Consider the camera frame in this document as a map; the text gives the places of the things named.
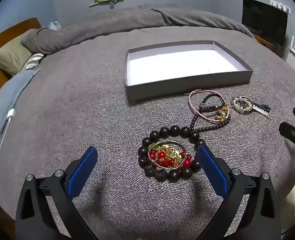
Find red bead gold chain bracelet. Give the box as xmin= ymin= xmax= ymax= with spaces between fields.
xmin=149 ymin=144 xmax=193 ymax=169

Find blue bead bracelet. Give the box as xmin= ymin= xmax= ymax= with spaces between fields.
xmin=254 ymin=102 xmax=272 ymax=113

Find pink cord charm bracelet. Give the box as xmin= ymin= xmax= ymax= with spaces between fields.
xmin=185 ymin=89 xmax=230 ymax=123

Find black cord bracelet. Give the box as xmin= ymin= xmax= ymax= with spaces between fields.
xmin=200 ymin=94 xmax=228 ymax=113

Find black television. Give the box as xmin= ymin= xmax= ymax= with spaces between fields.
xmin=242 ymin=0 xmax=288 ymax=47

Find white charging cable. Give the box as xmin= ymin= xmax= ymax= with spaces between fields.
xmin=0 ymin=109 xmax=15 ymax=180

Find olive pillow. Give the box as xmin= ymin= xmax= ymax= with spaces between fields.
xmin=0 ymin=29 xmax=39 ymax=75

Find round pearl hair clip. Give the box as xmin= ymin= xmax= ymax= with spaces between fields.
xmin=230 ymin=96 xmax=253 ymax=114

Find shallow grey cardboard box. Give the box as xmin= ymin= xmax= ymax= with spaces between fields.
xmin=125 ymin=41 xmax=253 ymax=102

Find small dark bead string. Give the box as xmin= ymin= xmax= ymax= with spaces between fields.
xmin=190 ymin=100 xmax=231 ymax=133

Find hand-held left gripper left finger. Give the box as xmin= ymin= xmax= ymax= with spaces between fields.
xmin=15 ymin=146 xmax=100 ymax=240

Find large dark wooden bead bracelet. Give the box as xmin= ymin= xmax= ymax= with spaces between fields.
xmin=138 ymin=125 xmax=206 ymax=182

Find white fluffy cushion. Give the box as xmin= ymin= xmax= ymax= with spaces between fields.
xmin=281 ymin=184 xmax=295 ymax=235

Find wooden headboard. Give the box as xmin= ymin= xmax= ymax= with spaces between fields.
xmin=0 ymin=17 xmax=41 ymax=110

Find striped pillow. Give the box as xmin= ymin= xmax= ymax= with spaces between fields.
xmin=21 ymin=52 xmax=44 ymax=72

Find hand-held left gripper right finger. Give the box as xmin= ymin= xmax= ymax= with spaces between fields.
xmin=195 ymin=145 xmax=281 ymax=240

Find wooden television stand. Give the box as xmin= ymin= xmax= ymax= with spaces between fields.
xmin=252 ymin=32 xmax=284 ymax=59

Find white wall hooks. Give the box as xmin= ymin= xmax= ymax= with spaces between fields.
xmin=270 ymin=0 xmax=291 ymax=14

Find grey blanket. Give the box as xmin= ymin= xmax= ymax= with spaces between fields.
xmin=0 ymin=4 xmax=295 ymax=240

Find thin silver bangle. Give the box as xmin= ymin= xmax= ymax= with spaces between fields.
xmin=147 ymin=140 xmax=188 ymax=168

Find blue bed sheet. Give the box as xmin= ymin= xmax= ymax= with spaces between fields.
xmin=0 ymin=67 xmax=41 ymax=193

